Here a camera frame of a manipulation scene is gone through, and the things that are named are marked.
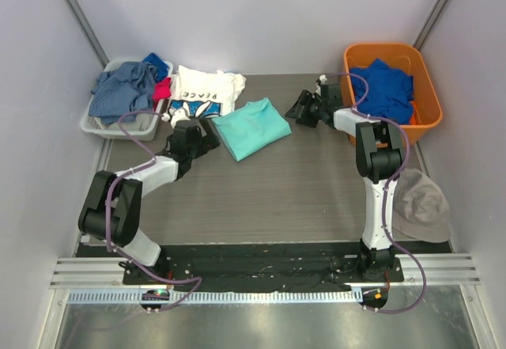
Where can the white laundry basket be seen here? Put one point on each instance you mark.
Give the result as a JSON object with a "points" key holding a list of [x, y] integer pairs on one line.
{"points": [[94, 126]]}

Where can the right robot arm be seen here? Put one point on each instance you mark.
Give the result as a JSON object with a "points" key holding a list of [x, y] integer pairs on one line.
{"points": [[379, 157]]}

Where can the blue checked shirt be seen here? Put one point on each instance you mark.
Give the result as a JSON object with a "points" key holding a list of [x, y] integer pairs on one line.
{"points": [[126, 89]]}

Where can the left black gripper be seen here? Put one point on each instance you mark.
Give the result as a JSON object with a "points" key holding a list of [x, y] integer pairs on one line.
{"points": [[204, 138]]}

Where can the grey bucket hat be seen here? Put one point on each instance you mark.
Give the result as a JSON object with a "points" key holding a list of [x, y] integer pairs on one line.
{"points": [[420, 209]]}

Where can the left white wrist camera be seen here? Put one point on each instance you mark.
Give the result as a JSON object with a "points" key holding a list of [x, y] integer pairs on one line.
{"points": [[175, 116]]}

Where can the aluminium rail frame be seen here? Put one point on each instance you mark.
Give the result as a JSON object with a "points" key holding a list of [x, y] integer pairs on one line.
{"points": [[84, 273]]}

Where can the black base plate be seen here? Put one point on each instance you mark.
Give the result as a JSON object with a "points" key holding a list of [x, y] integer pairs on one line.
{"points": [[256, 268]]}

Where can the orange plastic tub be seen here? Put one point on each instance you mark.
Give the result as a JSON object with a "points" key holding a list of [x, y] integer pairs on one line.
{"points": [[408, 59]]}

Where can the blue garment in basket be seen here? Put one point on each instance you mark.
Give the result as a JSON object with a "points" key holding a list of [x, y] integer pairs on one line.
{"points": [[161, 68]]}

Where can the teal t shirt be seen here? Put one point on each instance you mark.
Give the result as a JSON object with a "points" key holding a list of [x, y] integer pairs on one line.
{"points": [[250, 128]]}

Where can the white slotted cable duct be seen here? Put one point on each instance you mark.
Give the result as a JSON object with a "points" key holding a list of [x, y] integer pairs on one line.
{"points": [[148, 297]]}

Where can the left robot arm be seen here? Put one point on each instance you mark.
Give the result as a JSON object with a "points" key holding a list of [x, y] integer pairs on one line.
{"points": [[112, 207]]}

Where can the white printed t shirt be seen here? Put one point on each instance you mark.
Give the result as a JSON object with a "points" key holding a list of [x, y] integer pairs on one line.
{"points": [[205, 95]]}

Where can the orange garment in tub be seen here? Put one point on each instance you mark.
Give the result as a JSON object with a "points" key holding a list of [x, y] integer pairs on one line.
{"points": [[414, 119]]}

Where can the red garment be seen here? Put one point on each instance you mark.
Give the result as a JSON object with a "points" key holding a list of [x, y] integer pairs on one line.
{"points": [[162, 90]]}

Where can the royal blue garment in tub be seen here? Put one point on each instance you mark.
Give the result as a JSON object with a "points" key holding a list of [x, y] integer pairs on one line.
{"points": [[390, 91]]}

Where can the grey garment in basket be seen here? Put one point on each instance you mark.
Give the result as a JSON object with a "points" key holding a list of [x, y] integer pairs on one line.
{"points": [[141, 123]]}

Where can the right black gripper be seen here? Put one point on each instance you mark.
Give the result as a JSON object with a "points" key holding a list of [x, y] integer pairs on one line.
{"points": [[311, 108]]}

